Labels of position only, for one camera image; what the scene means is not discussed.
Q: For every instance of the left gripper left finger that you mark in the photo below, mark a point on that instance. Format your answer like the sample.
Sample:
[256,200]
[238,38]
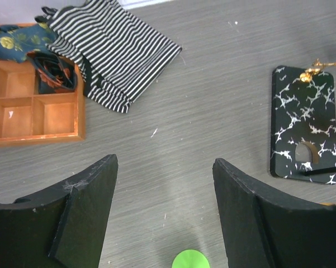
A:
[63,225]

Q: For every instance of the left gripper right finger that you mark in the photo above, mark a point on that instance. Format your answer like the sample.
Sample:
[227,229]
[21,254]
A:
[265,227]

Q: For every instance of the green plastic goblet front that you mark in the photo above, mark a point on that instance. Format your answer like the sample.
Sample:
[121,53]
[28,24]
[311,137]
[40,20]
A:
[190,259]

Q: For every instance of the gold wine glass rack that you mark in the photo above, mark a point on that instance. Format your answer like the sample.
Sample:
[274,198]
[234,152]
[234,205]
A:
[303,124]

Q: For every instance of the orange wooden compartment tray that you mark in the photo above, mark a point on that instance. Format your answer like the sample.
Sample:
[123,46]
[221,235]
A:
[27,117]

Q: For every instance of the dark orange crumpled cloth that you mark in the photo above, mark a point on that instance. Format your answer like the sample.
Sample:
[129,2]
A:
[54,74]

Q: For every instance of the striped black white cloth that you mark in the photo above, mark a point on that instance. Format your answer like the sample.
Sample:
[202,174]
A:
[118,54]

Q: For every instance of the blue patterned cloth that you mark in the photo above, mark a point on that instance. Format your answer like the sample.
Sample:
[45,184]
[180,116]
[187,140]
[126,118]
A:
[16,41]

